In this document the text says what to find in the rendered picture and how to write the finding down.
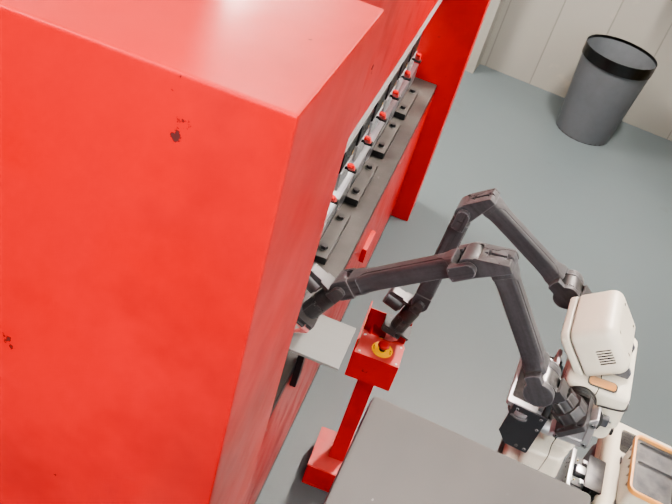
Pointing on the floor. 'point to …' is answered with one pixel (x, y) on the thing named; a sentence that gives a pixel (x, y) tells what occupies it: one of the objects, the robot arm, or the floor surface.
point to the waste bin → (603, 88)
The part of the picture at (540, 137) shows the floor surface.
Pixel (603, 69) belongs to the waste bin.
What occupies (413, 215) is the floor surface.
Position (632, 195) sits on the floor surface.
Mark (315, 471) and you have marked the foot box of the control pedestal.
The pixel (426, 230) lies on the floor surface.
